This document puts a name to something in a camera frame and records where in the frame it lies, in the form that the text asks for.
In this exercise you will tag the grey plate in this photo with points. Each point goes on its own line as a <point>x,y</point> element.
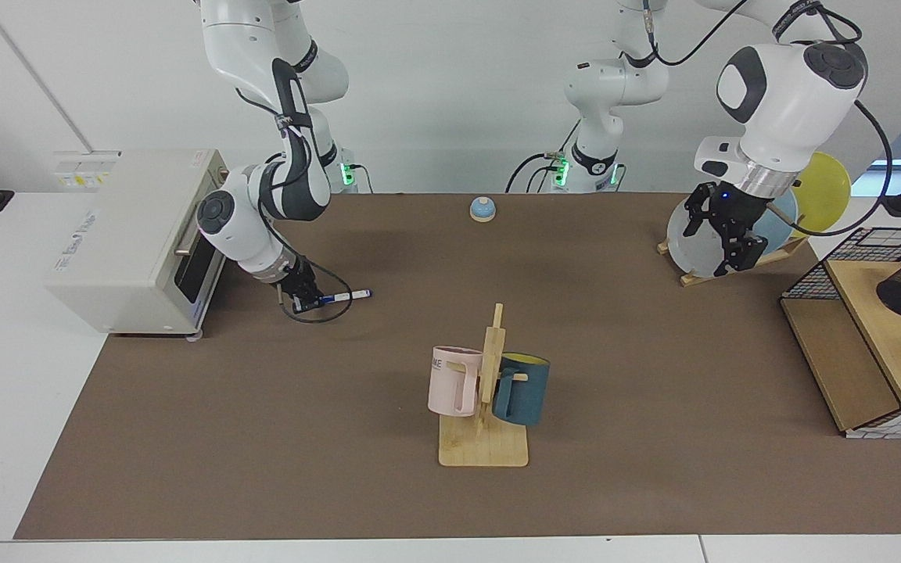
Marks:
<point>693,254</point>

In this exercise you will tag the light blue plate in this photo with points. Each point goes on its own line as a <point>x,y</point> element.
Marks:
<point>780,223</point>

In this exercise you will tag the wooden cup stand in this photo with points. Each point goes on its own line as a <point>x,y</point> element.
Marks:
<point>483,450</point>

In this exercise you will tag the pale toaster oven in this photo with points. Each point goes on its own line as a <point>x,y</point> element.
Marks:
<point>122,250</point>

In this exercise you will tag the blue white marker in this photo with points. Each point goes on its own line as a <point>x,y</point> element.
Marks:
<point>350,295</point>

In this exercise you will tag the dark teal cup yellow inside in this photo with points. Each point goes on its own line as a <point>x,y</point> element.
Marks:
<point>527,395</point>

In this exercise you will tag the white wall outlet box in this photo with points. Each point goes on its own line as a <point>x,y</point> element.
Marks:
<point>87,164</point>

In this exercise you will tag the brown table cloth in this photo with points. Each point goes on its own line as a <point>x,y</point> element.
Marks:
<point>341,438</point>

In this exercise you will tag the wooden plate rack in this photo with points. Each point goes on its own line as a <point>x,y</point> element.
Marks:
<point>763,260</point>

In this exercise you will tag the pink cup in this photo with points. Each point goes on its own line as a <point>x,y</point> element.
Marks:
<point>444,387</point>

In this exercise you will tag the small blue round bell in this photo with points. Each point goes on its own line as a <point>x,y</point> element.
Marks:
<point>482,209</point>

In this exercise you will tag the yellow plate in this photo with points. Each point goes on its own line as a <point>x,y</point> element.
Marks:
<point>826,188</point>

